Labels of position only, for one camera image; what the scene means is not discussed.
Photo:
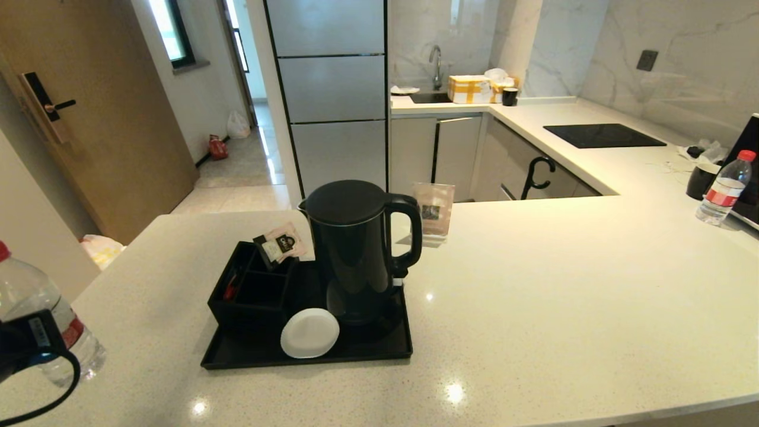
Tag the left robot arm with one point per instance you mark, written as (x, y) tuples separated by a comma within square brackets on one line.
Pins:
[(18, 347)]

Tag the black electric kettle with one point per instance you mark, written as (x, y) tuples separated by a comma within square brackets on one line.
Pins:
[(350, 249)]

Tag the black serving tray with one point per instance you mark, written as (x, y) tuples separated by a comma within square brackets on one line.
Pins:
[(367, 350)]

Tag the clear acrylic sign holder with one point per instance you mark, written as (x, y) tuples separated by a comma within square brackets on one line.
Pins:
[(434, 207)]

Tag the white cabinet door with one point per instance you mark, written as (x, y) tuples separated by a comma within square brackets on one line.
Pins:
[(458, 157), (412, 154)]

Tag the pink tea sachet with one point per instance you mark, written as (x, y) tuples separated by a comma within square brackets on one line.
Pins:
[(296, 237)]

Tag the black tea sachet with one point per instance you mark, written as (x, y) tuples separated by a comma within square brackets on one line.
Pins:
[(274, 249)]

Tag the white dish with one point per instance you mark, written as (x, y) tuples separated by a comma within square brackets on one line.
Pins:
[(405, 90)]

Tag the kitchen sink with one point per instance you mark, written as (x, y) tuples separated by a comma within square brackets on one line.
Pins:
[(430, 98)]

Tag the silver refrigerator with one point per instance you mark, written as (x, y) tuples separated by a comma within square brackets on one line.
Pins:
[(332, 89)]

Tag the white round cup lid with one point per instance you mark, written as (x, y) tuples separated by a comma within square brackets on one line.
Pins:
[(309, 333)]

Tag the black compartment organizer box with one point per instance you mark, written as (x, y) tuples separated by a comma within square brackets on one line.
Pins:
[(261, 302)]

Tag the white yellow cardboard box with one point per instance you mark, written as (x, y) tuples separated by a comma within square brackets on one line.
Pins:
[(468, 89)]

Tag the chrome faucet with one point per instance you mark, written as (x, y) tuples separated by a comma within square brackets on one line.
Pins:
[(437, 65)]

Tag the black hook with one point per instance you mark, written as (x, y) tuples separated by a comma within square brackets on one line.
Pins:
[(536, 175)]

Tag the red sachet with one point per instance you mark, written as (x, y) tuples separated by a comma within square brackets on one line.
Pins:
[(231, 287)]

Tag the red plastic bag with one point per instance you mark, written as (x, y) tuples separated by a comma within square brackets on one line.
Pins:
[(217, 148)]

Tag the black cup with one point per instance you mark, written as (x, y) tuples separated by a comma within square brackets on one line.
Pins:
[(510, 97), (701, 182)]

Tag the yellow tissue box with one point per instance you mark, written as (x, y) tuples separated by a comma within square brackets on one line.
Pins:
[(501, 83)]

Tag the black induction hob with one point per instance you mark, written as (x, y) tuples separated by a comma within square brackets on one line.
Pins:
[(602, 135)]

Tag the black framed window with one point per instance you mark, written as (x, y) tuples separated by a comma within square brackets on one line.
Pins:
[(178, 29)]

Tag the wooden door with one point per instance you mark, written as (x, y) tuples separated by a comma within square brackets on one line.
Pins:
[(118, 130)]

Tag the white yellow plastic bag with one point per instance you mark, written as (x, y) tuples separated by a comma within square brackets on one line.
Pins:
[(104, 249)]

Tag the crumpled clear plastic wrap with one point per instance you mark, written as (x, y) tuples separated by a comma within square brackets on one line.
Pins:
[(708, 151)]

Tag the clear water bottle red label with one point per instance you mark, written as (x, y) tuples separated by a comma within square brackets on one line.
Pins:
[(29, 293), (722, 193)]

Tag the dark wall socket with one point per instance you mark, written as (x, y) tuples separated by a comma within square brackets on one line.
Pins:
[(647, 60)]

